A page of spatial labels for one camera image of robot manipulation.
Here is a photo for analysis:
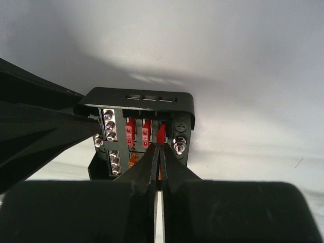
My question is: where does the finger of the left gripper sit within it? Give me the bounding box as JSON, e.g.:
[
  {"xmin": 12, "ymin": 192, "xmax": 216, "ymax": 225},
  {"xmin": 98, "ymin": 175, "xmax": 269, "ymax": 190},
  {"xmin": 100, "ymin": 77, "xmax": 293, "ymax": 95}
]
[{"xmin": 1, "ymin": 59, "xmax": 100, "ymax": 193}]

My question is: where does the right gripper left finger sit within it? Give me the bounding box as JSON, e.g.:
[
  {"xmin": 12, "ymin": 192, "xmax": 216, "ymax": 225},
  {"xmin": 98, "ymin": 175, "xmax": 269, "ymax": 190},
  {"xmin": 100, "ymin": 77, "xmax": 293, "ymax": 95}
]
[{"xmin": 1, "ymin": 144, "xmax": 160, "ymax": 242}]

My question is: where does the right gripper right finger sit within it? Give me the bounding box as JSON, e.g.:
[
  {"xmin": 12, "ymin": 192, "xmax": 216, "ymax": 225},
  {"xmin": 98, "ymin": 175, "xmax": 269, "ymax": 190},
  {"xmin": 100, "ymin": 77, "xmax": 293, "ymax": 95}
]
[{"xmin": 159, "ymin": 145, "xmax": 322, "ymax": 242}]

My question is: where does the red blade fuse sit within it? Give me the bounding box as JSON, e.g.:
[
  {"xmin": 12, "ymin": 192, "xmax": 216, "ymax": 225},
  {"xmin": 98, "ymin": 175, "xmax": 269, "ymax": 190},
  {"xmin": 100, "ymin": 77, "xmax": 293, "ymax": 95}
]
[
  {"xmin": 156, "ymin": 121, "xmax": 167, "ymax": 144},
  {"xmin": 125, "ymin": 118, "xmax": 135, "ymax": 146},
  {"xmin": 141, "ymin": 119, "xmax": 151, "ymax": 149}
]

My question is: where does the black fuse box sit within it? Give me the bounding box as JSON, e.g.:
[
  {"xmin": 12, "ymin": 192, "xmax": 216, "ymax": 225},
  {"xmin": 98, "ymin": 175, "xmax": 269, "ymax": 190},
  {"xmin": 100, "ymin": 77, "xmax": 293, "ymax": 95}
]
[{"xmin": 73, "ymin": 87, "xmax": 195, "ymax": 180}]

